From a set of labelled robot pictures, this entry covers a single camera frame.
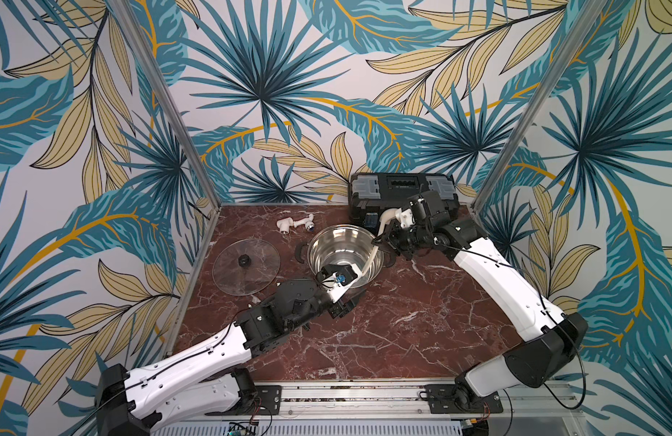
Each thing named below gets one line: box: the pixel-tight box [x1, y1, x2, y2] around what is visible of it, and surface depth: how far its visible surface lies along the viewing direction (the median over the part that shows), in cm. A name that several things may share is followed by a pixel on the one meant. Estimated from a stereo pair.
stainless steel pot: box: [295, 224, 397, 289], surface depth 94 cm
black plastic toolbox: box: [347, 172, 461, 228], surface depth 105 cm
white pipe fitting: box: [276, 214, 316, 235], surface depth 112 cm
